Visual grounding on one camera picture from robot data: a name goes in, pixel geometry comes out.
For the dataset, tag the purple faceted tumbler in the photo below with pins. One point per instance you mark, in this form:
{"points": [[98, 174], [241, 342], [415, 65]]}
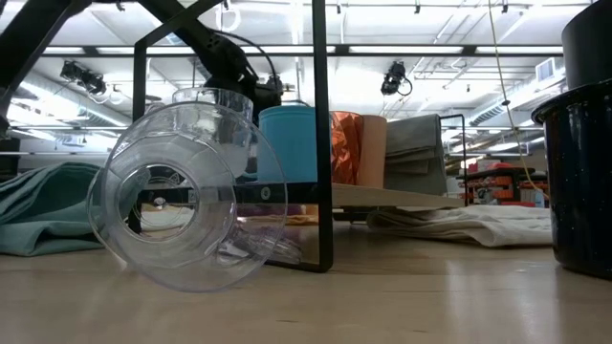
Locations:
{"points": [[272, 210]]}

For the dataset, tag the light blue mug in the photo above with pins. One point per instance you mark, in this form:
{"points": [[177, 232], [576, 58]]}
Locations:
{"points": [[287, 143]]}

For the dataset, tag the orange faceted tumbler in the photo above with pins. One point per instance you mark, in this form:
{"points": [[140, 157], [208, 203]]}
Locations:
{"points": [[346, 148]]}

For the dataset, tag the black ceiling spotlight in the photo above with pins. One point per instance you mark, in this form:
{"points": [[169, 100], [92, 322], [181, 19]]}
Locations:
{"points": [[83, 77], [394, 79]]}

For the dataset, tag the dark blue speckled enamel mug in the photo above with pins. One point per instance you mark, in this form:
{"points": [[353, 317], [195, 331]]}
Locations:
{"points": [[581, 191]]}

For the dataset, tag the white checked towel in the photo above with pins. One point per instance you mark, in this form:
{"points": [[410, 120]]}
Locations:
{"points": [[459, 229]]}

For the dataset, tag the teal cloth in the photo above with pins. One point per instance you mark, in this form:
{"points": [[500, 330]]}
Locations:
{"points": [[43, 215]]}

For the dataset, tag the grey cloth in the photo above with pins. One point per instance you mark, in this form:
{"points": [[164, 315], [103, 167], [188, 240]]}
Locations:
{"points": [[413, 153]]}

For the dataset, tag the black cup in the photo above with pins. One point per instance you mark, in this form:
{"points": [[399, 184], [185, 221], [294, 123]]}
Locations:
{"points": [[590, 48]]}

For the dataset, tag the black overhead frame bar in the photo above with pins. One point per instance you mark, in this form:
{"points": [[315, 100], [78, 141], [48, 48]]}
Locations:
{"points": [[468, 49]]}

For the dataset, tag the red parts shelf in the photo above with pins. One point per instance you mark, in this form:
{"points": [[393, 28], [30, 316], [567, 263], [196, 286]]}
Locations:
{"points": [[502, 181]]}

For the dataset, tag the white ceiling vent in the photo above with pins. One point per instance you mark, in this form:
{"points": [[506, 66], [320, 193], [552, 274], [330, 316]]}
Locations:
{"points": [[546, 70]]}

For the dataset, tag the tan paper cup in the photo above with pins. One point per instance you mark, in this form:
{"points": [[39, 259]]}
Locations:
{"points": [[375, 153]]}

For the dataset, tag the white napkin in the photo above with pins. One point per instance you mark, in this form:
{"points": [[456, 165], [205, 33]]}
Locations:
{"points": [[162, 219]]}

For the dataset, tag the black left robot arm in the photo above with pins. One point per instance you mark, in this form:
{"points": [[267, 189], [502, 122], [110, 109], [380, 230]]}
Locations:
{"points": [[215, 48]]}

